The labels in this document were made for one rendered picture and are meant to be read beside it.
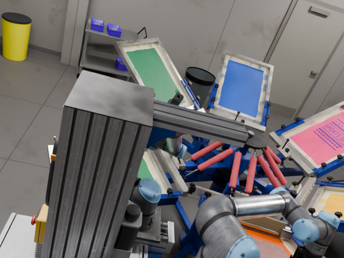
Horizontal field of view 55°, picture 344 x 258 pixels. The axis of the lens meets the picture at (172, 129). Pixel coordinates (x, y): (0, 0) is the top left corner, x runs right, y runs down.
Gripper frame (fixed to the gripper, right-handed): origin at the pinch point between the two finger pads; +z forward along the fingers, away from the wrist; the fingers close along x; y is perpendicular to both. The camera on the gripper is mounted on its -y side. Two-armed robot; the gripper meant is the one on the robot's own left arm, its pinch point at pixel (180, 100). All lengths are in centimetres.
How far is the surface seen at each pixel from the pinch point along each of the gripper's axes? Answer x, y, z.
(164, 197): 22, 65, -5
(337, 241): 146, 53, 48
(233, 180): 57, 48, 31
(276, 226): 88, 34, -5
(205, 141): 23, 60, 77
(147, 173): 1, 73, 15
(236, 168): 54, 43, 40
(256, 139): 57, 28, 69
